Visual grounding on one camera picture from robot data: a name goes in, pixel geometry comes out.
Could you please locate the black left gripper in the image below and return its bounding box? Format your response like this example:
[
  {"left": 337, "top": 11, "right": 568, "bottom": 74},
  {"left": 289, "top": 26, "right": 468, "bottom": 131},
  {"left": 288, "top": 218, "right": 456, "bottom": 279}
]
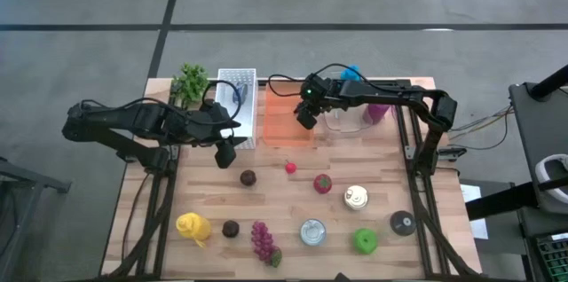
[{"left": 185, "top": 102, "right": 249, "bottom": 169}]

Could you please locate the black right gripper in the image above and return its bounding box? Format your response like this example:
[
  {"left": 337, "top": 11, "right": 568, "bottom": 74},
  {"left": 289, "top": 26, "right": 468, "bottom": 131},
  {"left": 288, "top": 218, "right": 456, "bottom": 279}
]
[{"left": 295, "top": 74, "right": 338, "bottom": 130}]

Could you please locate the blue label can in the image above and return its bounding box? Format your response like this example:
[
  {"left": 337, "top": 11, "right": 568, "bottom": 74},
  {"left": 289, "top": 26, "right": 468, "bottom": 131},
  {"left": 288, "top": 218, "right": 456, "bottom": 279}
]
[{"left": 230, "top": 82, "right": 249, "bottom": 106}]

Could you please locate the blue squeeze bottle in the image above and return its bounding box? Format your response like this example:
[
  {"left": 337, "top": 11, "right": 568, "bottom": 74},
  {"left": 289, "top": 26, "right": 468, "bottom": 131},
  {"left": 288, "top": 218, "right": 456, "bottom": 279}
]
[{"left": 340, "top": 64, "right": 363, "bottom": 83}]

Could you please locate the red toy strawberry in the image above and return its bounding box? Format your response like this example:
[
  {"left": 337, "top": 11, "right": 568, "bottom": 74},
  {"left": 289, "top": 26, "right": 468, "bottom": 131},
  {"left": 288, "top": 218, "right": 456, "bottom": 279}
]
[{"left": 312, "top": 173, "right": 333, "bottom": 195}]

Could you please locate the magenta squeeze bottle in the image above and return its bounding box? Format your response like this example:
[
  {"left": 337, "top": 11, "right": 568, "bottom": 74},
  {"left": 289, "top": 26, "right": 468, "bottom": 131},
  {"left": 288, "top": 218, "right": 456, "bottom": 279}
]
[{"left": 362, "top": 103, "right": 391, "bottom": 126}]

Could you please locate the yellow squeeze bottle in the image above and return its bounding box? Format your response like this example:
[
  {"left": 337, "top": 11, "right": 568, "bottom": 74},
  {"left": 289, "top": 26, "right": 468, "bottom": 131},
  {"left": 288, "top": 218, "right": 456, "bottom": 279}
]
[{"left": 175, "top": 212, "right": 212, "bottom": 248}]

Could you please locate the teal label tuna can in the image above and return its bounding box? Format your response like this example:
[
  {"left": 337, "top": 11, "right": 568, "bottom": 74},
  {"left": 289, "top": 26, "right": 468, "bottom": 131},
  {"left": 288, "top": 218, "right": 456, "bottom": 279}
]
[{"left": 299, "top": 218, "right": 327, "bottom": 247}]

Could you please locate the black round puck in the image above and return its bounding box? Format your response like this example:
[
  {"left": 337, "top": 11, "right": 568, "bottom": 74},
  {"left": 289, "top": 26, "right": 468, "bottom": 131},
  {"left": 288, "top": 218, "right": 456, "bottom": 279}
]
[{"left": 389, "top": 209, "right": 417, "bottom": 237}]

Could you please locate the white perforated bin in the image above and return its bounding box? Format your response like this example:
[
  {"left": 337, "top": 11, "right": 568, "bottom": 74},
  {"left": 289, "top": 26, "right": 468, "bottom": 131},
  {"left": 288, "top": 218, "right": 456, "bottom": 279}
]
[{"left": 208, "top": 67, "right": 258, "bottom": 150}]

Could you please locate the orange translucent bin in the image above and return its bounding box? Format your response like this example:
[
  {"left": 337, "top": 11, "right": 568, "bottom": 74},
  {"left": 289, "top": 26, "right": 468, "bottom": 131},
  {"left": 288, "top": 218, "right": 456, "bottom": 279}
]
[{"left": 262, "top": 81, "right": 316, "bottom": 148}]

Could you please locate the clear plastic bin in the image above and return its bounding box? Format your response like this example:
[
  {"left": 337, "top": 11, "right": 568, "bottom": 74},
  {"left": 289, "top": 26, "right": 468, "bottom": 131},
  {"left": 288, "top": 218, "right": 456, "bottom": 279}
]
[{"left": 319, "top": 73, "right": 375, "bottom": 135}]

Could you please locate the green artificial plant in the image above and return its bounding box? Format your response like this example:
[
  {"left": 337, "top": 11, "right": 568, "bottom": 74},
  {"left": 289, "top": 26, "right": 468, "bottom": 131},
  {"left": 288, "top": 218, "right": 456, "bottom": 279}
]
[{"left": 170, "top": 63, "right": 209, "bottom": 108}]

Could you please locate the dark brown toy fruit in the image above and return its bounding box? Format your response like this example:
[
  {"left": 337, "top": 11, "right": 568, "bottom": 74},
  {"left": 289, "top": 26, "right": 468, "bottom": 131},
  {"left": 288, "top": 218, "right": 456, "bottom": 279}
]
[{"left": 221, "top": 219, "right": 241, "bottom": 239}]

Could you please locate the small can cream lid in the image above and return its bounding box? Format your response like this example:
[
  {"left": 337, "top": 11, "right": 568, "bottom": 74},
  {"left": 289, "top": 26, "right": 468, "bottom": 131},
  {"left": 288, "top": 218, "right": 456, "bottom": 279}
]
[{"left": 343, "top": 184, "right": 369, "bottom": 211}]

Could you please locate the purple toy grape bunch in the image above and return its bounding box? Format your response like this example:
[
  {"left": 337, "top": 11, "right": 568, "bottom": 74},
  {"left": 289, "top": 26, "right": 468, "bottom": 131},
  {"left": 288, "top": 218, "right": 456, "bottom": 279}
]
[{"left": 250, "top": 221, "right": 283, "bottom": 269}]

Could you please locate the green toy apple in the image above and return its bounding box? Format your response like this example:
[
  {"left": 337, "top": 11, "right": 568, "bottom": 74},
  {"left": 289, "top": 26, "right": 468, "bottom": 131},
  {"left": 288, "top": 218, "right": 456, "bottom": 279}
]
[{"left": 352, "top": 227, "right": 379, "bottom": 255}]

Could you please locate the white paper sheet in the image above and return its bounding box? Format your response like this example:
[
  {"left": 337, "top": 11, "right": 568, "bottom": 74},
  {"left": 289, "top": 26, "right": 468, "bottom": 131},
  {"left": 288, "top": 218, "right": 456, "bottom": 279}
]
[{"left": 459, "top": 183, "right": 489, "bottom": 241}]

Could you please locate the grey metal stand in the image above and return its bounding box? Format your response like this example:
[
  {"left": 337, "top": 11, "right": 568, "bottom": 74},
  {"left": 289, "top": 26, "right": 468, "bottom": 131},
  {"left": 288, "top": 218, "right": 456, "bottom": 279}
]
[{"left": 0, "top": 156, "right": 72, "bottom": 282}]

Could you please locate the black horizontal bar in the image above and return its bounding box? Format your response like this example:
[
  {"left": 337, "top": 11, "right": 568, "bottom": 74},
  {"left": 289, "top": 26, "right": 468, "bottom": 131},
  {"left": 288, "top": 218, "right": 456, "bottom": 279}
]
[{"left": 464, "top": 178, "right": 568, "bottom": 222}]

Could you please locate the black side desk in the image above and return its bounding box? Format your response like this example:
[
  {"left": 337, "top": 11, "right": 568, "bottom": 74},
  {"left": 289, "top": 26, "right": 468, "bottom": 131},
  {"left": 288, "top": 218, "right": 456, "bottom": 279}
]
[{"left": 508, "top": 82, "right": 568, "bottom": 282}]

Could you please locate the black pole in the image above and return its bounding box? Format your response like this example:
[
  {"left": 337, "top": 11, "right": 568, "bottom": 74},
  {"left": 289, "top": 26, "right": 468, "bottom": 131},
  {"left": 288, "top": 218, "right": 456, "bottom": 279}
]
[{"left": 530, "top": 64, "right": 568, "bottom": 100}]

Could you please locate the backlit keyboard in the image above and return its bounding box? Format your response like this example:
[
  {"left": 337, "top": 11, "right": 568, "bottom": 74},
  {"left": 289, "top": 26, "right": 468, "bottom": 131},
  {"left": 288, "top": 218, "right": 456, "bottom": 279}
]
[{"left": 534, "top": 231, "right": 568, "bottom": 282}]

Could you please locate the black aluminium rig frame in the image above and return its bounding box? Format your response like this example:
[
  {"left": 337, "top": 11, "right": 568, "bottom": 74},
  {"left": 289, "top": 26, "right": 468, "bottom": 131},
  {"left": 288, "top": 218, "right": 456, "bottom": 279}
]
[{"left": 104, "top": 76, "right": 483, "bottom": 281}]

